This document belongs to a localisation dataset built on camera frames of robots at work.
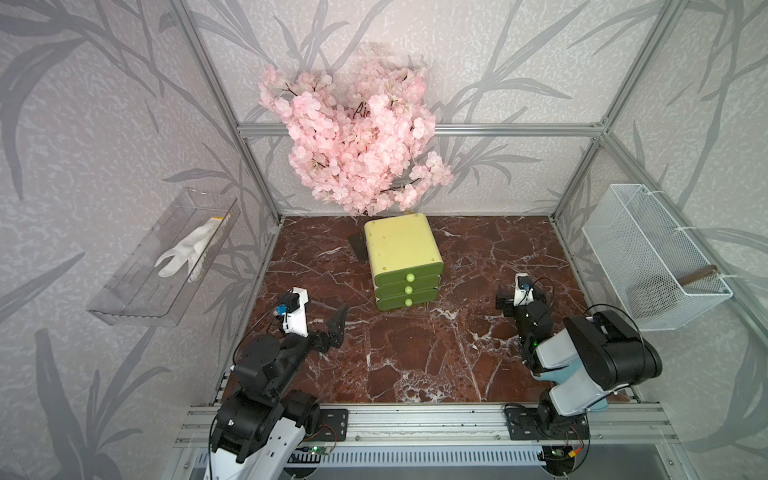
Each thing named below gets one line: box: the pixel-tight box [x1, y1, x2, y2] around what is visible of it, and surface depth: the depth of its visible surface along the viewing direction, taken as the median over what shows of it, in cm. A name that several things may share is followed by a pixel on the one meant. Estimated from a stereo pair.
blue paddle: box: [531, 356, 609, 415], surface depth 61 cm
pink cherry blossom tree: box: [259, 53, 453, 215], surface depth 71 cm
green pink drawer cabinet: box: [364, 213, 445, 311], surface depth 86 cm
